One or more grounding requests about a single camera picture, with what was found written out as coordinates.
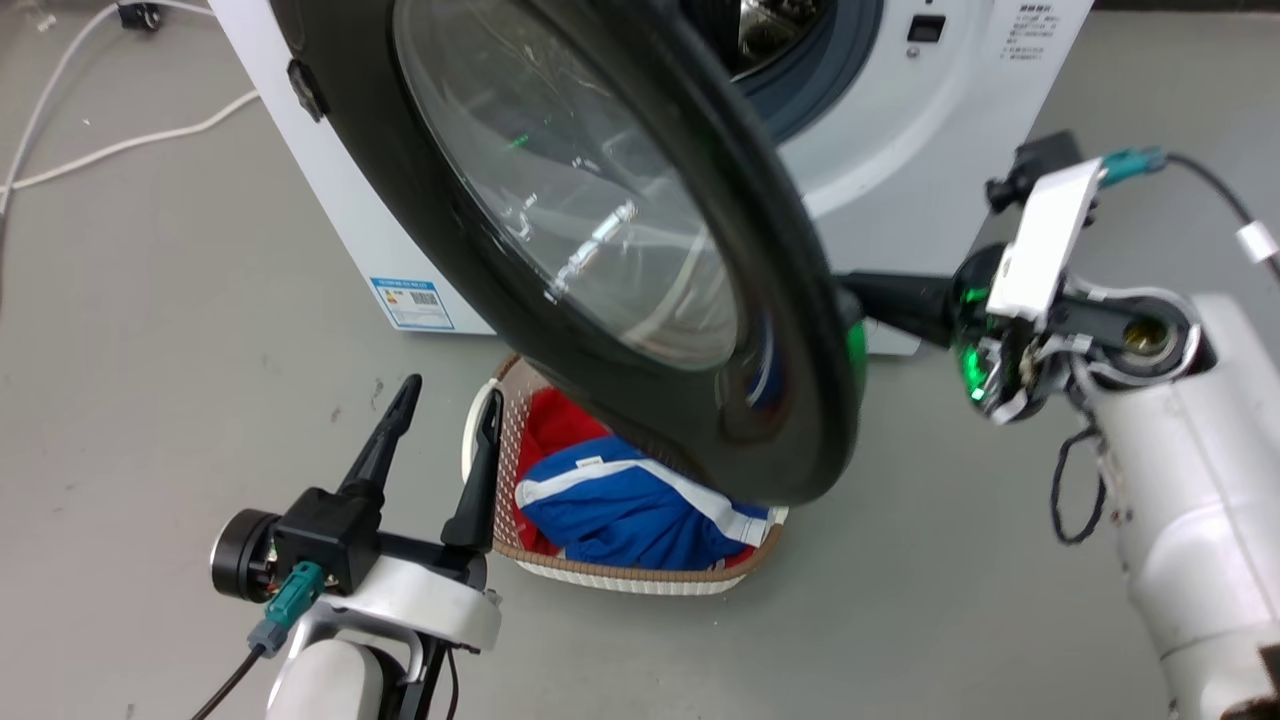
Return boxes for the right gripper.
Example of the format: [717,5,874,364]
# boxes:
[834,243,1103,427]

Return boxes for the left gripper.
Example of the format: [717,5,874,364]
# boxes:
[209,374,505,655]

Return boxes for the black round glass washer door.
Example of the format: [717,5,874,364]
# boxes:
[268,0,867,507]

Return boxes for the white front-load washing machine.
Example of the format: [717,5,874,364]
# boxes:
[207,0,1096,357]

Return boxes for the red garment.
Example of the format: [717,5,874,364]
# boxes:
[514,387,613,557]

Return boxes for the blue white energy label sticker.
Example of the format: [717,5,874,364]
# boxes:
[367,276,457,332]

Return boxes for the blue white striped garment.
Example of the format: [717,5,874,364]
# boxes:
[514,434,777,572]

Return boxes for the white brown woven laundry basket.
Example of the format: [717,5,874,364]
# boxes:
[461,352,791,598]

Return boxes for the stainless steel washer drum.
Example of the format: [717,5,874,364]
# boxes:
[690,0,833,77]

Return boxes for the left black cable teal plug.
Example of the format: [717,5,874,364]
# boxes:
[188,561,328,720]

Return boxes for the black cable teal plug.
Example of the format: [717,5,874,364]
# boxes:
[188,561,328,720]
[1098,146,1280,286]

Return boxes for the thin black looped arm cable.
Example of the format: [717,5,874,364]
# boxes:
[1049,424,1109,547]

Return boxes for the right black cable teal plug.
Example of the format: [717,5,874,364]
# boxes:
[1098,146,1280,286]

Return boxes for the white floor cable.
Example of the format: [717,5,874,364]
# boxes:
[0,0,219,216]
[0,90,261,197]

